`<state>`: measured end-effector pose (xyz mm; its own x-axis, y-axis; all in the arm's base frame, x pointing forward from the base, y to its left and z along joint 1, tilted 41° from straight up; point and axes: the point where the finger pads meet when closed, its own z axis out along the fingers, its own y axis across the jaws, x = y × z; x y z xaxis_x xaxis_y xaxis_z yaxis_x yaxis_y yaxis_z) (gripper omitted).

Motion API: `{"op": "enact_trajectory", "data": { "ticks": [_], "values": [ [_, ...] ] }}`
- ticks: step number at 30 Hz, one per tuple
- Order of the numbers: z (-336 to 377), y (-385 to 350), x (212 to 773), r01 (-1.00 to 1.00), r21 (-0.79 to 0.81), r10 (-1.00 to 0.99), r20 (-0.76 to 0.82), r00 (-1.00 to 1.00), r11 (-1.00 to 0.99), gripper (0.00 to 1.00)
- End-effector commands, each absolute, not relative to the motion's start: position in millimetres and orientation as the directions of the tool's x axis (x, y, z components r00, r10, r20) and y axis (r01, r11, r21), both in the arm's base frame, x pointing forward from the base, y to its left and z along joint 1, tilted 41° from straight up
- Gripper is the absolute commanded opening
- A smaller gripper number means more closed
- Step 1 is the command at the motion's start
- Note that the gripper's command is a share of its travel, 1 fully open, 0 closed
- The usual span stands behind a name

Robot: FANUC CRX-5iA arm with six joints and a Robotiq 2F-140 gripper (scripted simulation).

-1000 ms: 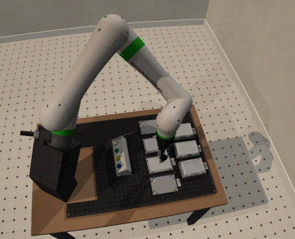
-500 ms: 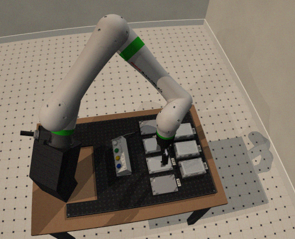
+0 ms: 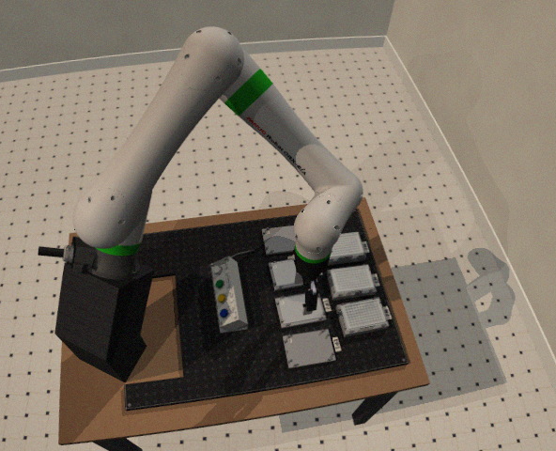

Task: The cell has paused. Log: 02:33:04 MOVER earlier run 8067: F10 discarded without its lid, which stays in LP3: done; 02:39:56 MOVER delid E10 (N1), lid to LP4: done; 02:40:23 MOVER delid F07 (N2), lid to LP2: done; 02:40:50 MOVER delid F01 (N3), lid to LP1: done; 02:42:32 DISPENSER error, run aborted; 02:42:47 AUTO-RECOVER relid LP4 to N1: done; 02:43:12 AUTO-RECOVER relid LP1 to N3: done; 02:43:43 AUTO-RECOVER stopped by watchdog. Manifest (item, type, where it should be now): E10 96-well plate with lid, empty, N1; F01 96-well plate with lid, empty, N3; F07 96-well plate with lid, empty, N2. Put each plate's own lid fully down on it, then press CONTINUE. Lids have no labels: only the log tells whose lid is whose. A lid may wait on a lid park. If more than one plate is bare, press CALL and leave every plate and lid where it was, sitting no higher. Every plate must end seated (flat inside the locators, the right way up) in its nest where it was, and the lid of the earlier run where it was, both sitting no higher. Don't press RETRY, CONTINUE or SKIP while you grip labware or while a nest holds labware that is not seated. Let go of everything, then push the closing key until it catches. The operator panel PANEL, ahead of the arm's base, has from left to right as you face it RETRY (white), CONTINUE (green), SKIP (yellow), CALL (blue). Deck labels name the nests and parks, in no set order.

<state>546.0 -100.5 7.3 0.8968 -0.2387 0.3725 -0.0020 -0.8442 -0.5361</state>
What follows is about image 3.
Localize white operator panel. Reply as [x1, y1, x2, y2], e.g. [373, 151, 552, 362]
[210, 249, 255, 334]

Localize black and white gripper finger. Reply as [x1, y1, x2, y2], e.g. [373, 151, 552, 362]
[302, 277, 319, 316]
[294, 270, 303, 285]

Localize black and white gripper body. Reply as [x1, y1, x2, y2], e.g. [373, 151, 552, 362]
[296, 266, 321, 285]

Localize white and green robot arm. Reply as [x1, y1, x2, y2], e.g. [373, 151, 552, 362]
[38, 26, 363, 280]

